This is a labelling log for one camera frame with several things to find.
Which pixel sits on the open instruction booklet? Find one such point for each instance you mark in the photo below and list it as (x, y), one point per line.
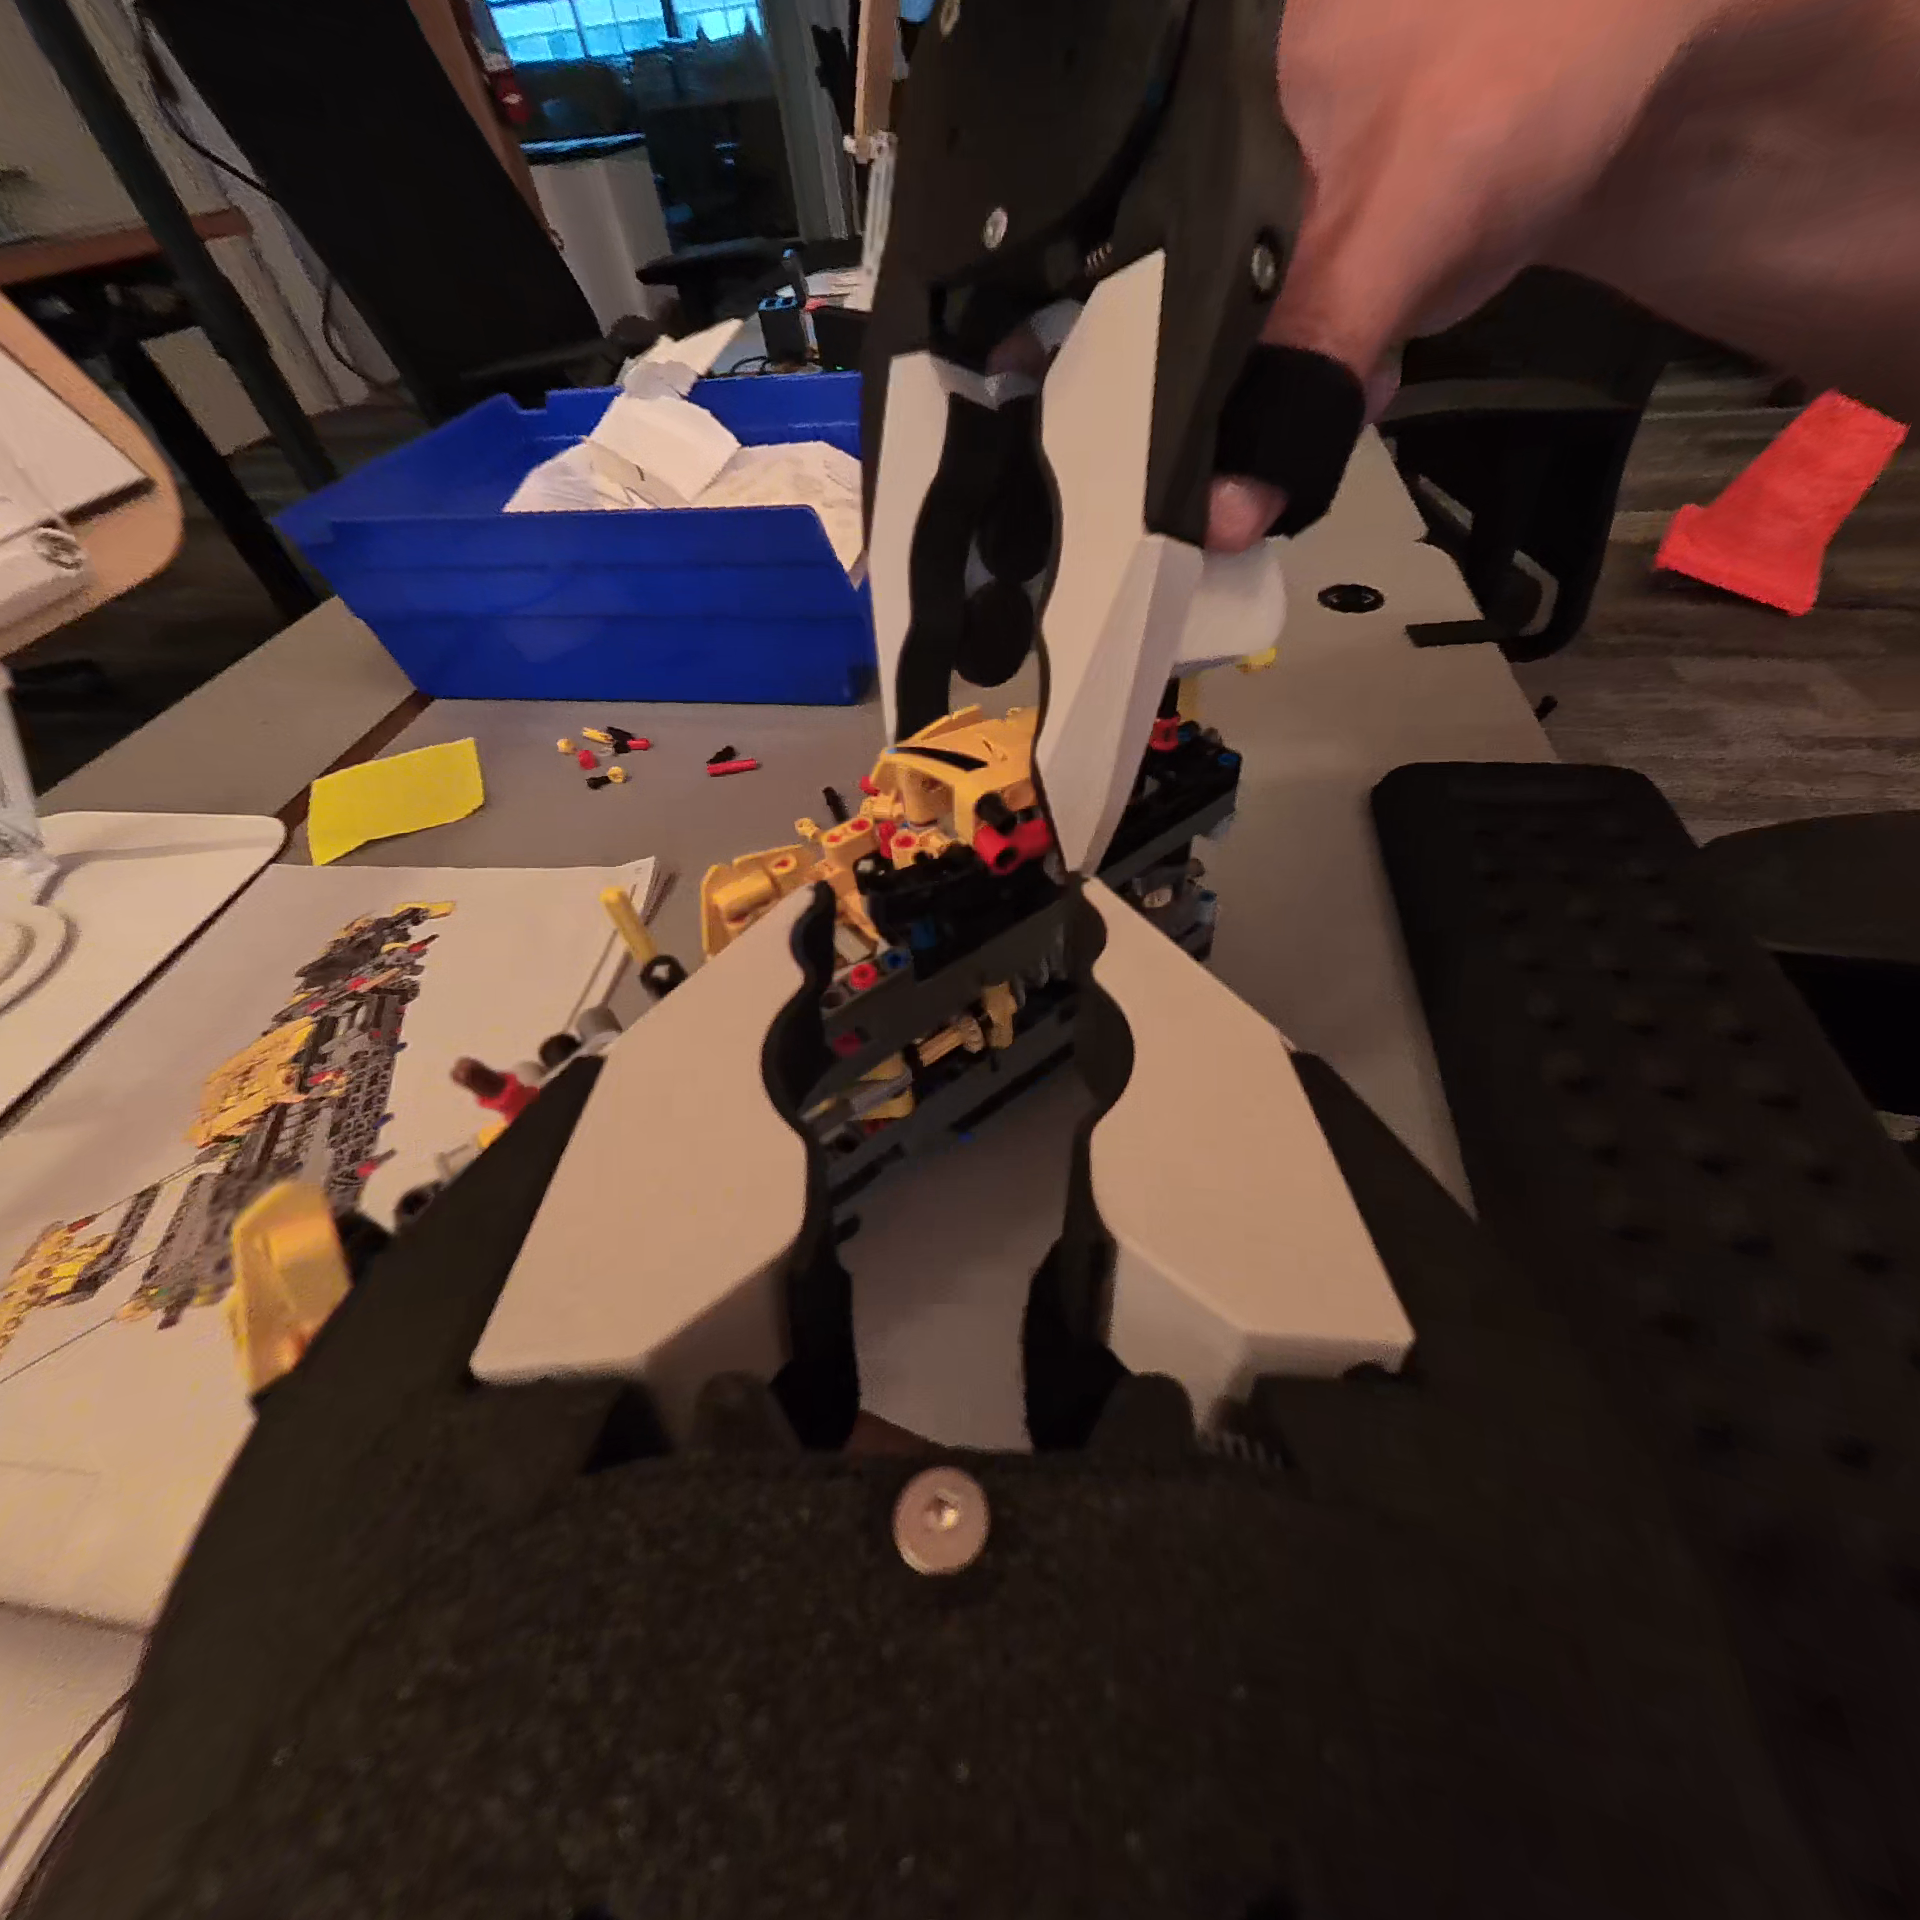
(149, 1438)

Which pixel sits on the yellow sticky note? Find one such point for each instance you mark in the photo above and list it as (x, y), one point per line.
(400, 796)

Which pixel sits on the orange traffic cone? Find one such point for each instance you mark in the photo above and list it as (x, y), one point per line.
(1785, 498)

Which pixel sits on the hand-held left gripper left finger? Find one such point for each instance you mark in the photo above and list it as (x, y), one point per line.
(664, 1200)

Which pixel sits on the yellow curved brick fender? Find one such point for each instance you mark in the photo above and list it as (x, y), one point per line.
(958, 767)

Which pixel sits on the small black block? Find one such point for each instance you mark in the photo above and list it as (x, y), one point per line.
(1451, 631)

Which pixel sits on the tiny red yellow brick pins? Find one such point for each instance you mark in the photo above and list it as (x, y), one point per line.
(732, 767)

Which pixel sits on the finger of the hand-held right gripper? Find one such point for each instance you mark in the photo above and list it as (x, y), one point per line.
(902, 527)
(1112, 598)

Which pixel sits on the blue storage bin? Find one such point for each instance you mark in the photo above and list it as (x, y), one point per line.
(599, 619)

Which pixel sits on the black perforated office chair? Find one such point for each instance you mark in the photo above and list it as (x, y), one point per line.
(1651, 1054)

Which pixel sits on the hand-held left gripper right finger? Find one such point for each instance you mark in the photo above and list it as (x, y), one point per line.
(1245, 1200)

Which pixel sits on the yellow black brick car model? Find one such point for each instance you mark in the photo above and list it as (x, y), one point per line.
(958, 870)

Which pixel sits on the black desk grommet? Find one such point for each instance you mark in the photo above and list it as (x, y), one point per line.
(1357, 598)

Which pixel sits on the crumpled white paper bags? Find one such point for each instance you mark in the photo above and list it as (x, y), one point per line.
(664, 454)

